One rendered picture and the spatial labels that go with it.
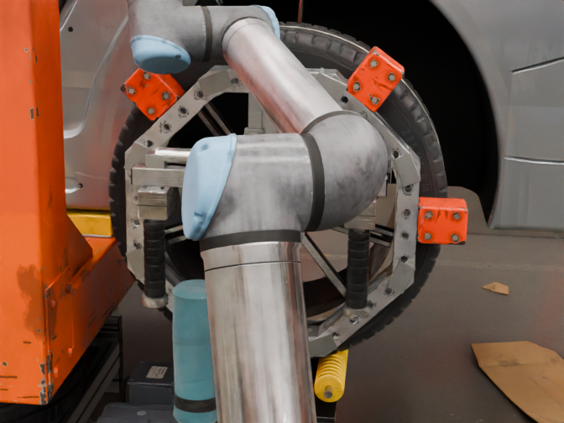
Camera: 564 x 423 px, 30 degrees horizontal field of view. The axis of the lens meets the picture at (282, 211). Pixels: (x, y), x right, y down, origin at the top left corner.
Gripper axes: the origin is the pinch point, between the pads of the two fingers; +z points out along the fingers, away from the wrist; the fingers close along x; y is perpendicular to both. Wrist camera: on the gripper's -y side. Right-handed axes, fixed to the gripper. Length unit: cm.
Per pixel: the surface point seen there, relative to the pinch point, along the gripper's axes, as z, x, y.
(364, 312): -10, -62, 13
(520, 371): 165, -69, 26
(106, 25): 14.7, 19.3, -23.7
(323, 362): 24, -63, -3
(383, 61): -7.1, -21.5, 30.4
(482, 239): 294, 0, 25
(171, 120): -9.4, -17.1, -8.8
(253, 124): -6.9, -23.0, 4.8
